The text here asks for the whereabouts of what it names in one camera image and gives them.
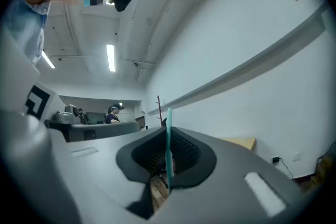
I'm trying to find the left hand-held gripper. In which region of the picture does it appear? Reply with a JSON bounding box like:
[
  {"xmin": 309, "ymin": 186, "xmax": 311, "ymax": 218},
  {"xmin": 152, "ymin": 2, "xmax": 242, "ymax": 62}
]
[{"xmin": 0, "ymin": 29, "xmax": 81, "ymax": 143}]

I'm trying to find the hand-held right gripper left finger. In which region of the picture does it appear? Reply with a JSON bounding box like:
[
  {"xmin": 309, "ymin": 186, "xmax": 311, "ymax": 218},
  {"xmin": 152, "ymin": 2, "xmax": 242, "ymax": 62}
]
[{"xmin": 48, "ymin": 127, "xmax": 168, "ymax": 224}]

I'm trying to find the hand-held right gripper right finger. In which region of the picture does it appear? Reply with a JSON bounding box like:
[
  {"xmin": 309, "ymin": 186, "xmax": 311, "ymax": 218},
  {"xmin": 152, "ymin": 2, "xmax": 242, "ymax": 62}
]
[{"xmin": 154, "ymin": 127, "xmax": 303, "ymax": 224}]

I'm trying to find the teal straw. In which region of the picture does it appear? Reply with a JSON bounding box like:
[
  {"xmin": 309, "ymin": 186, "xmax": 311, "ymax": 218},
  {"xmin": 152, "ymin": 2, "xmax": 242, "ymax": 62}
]
[{"xmin": 165, "ymin": 107, "xmax": 175, "ymax": 191}]

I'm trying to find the long ceiling light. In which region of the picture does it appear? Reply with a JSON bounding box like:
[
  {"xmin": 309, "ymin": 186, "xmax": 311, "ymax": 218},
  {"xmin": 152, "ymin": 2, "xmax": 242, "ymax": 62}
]
[
  {"xmin": 106, "ymin": 44, "xmax": 117, "ymax": 73},
  {"xmin": 41, "ymin": 50, "xmax": 57, "ymax": 69}
]

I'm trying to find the gray desk partition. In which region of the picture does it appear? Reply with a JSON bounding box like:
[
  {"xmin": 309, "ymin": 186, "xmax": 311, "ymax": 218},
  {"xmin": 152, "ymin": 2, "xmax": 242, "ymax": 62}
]
[{"xmin": 68, "ymin": 121, "xmax": 141, "ymax": 142}]

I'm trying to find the person's blue shirt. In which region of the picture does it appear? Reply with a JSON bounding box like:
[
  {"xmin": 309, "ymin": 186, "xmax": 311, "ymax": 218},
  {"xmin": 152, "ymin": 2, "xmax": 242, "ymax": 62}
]
[{"xmin": 3, "ymin": 0, "xmax": 51, "ymax": 65}]

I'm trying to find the red-brown coat rack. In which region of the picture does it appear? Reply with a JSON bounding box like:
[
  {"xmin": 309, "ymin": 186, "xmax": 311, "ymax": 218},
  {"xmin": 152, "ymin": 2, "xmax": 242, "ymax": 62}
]
[{"xmin": 155, "ymin": 95, "xmax": 165, "ymax": 128}]

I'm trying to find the black adapter cable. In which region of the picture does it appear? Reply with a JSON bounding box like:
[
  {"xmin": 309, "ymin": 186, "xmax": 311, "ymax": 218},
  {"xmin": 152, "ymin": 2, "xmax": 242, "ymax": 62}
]
[{"xmin": 279, "ymin": 158, "xmax": 295, "ymax": 179}]

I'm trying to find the gray wall rail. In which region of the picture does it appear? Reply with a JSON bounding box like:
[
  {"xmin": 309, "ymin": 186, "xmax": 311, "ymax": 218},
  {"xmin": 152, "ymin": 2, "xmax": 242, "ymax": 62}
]
[{"xmin": 146, "ymin": 1, "xmax": 329, "ymax": 116}]

